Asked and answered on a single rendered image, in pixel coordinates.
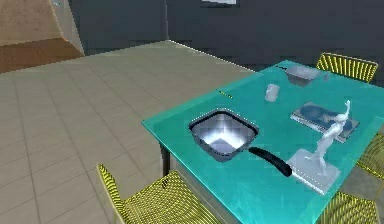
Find yellow pencil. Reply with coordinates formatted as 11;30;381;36
218;89;234;100

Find white cup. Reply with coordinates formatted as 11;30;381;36
264;83;281;103

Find teal glass table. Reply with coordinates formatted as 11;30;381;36
141;59;384;224

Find grey bowl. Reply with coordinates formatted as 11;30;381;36
285;64;322;88

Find blue grey book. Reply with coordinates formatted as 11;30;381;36
289;101;360;144

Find white figure statue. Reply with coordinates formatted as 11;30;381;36
286;99;352;196

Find square steel pan black handle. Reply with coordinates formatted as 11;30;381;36
188;108;293;178

